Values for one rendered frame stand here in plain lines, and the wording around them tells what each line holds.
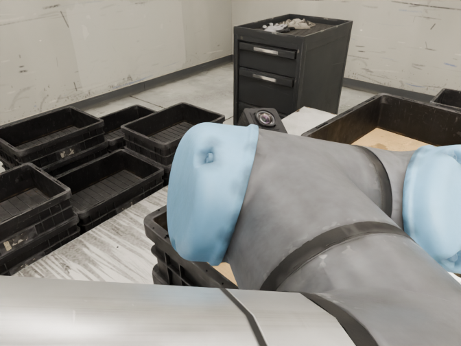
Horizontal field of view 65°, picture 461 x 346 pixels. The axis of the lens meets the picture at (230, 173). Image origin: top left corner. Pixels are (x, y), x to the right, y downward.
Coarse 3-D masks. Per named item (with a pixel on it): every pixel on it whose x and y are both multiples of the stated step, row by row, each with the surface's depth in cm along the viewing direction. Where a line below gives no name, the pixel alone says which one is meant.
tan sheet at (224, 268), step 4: (220, 264) 60; (224, 264) 60; (228, 264) 60; (216, 268) 60; (220, 268) 60; (224, 268) 60; (228, 268) 60; (220, 272) 59; (224, 272) 59; (228, 272) 59; (232, 272) 59; (228, 276) 58; (232, 276) 58; (232, 280) 57; (236, 284) 57
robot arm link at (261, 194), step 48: (192, 144) 18; (240, 144) 17; (288, 144) 19; (336, 144) 21; (192, 192) 17; (240, 192) 16; (288, 192) 15; (336, 192) 15; (384, 192) 20; (192, 240) 17; (240, 240) 16; (288, 240) 14; (240, 288) 16
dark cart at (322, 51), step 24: (264, 24) 224; (336, 24) 226; (240, 48) 208; (264, 48) 197; (288, 48) 188; (312, 48) 191; (336, 48) 215; (240, 72) 215; (264, 72) 206; (288, 72) 196; (312, 72) 201; (336, 72) 227; (240, 96) 225; (264, 96) 213; (288, 96) 203; (312, 96) 211; (336, 96) 240
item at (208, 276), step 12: (156, 216) 55; (144, 228) 55; (156, 228) 53; (156, 240) 53; (168, 240) 51; (168, 252) 51; (180, 264) 50; (192, 264) 47; (204, 264) 47; (204, 276) 46; (216, 276) 45; (228, 288) 44
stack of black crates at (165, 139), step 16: (160, 112) 178; (176, 112) 187; (192, 112) 186; (208, 112) 179; (128, 128) 161; (144, 128) 174; (160, 128) 182; (176, 128) 186; (128, 144) 167; (144, 144) 158; (160, 144) 148; (176, 144) 153; (160, 160) 155
